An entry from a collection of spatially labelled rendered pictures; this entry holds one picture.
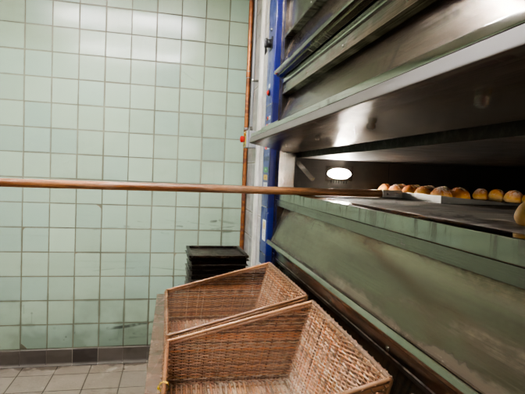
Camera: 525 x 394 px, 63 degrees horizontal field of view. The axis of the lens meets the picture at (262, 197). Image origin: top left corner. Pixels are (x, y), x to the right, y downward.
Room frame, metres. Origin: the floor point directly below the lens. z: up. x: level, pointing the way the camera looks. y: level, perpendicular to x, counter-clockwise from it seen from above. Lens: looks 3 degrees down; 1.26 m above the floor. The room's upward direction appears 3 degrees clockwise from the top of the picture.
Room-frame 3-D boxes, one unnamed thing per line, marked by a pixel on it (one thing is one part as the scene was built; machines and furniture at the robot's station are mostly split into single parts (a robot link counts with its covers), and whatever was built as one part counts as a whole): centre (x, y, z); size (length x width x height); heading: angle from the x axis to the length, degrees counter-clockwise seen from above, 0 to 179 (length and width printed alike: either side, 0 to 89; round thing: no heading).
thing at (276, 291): (1.67, 0.12, 0.72); 0.56 x 0.49 x 0.28; 13
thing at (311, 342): (1.09, 0.00, 0.72); 0.56 x 0.49 x 0.28; 11
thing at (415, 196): (1.83, -0.75, 1.20); 0.55 x 0.36 x 0.03; 12
